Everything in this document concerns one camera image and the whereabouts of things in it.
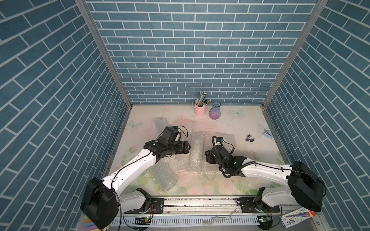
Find bubble vase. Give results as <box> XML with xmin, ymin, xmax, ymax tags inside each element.
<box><xmin>189</xmin><ymin>132</ymin><xmax>204</xmax><ymax>174</ymax></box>
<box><xmin>149</xmin><ymin>160</ymin><xmax>177</xmax><ymax>192</ymax></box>
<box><xmin>154</xmin><ymin>117</ymin><xmax>168</xmax><ymax>134</ymax></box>

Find purple vase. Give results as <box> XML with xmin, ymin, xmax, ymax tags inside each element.
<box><xmin>209</xmin><ymin>101</ymin><xmax>221</xmax><ymax>120</ymax></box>

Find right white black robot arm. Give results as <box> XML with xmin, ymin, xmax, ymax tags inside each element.
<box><xmin>205</xmin><ymin>136</ymin><xmax>327</xmax><ymax>212</ymax></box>

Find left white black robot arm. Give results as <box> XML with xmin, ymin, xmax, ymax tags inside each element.
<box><xmin>80</xmin><ymin>125</ymin><xmax>191</xmax><ymax>230</ymax></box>

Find small black metal clip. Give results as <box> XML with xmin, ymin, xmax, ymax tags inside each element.
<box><xmin>245</xmin><ymin>134</ymin><xmax>254</xmax><ymax>142</ymax></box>

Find pink pen cup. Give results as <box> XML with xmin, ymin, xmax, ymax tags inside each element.
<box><xmin>194</xmin><ymin>99</ymin><xmax>207</xmax><ymax>117</ymax></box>

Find pens in cup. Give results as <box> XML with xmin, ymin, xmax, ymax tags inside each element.
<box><xmin>196</xmin><ymin>91</ymin><xmax>209</xmax><ymax>107</ymax></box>

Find small blue white object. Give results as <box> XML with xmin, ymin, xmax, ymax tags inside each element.
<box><xmin>263</xmin><ymin>130</ymin><xmax>273</xmax><ymax>139</ymax></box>

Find white red blue box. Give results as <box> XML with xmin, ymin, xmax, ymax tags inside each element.
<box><xmin>280</xmin><ymin>208</ymin><xmax>318</xmax><ymax>229</ymax></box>

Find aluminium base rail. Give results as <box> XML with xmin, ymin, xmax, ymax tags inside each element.
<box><xmin>105</xmin><ymin>196</ymin><xmax>330</xmax><ymax>231</ymax></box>

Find white slotted cable duct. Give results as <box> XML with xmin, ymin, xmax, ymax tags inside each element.
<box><xmin>110</xmin><ymin>215</ymin><xmax>260</xmax><ymax>228</ymax></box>

